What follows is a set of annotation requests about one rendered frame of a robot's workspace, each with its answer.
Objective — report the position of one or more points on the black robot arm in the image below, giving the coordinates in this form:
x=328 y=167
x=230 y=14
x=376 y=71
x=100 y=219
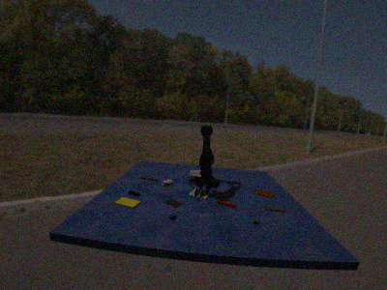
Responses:
x=206 y=158

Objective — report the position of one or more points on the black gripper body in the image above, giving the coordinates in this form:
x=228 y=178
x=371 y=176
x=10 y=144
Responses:
x=205 y=180

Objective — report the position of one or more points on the yellow flat rectangular plate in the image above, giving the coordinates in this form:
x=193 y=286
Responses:
x=127 y=202

